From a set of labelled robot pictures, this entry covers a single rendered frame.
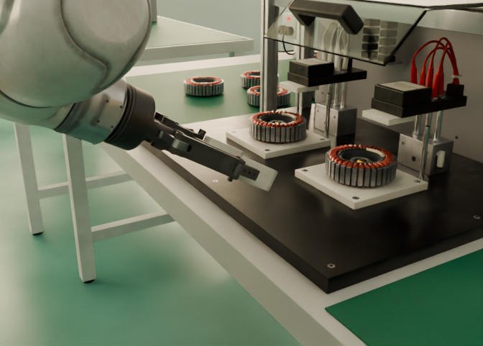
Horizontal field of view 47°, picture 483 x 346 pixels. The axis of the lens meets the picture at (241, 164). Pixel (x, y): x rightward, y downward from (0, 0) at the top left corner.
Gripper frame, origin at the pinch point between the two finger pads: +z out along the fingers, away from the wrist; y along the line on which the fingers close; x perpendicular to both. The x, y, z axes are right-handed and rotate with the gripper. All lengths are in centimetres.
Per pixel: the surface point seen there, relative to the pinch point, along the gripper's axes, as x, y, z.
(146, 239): -57, -134, 69
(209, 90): 8, -70, 30
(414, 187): 7.8, 7.6, 26.0
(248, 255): -10.0, 7.8, 1.8
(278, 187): -1.5, -4.8, 12.0
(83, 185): -38, -114, 26
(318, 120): 12.3, -26.5, 32.2
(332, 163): 5.6, -0.2, 15.7
